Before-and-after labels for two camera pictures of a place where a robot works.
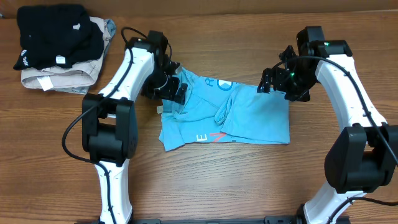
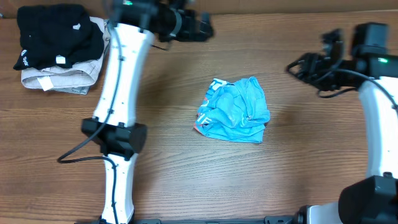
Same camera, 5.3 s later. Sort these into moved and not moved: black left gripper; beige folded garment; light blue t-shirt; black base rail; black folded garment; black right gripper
Moved: light blue t-shirt; black left gripper; black right gripper
Not moved: black base rail; beige folded garment; black folded garment
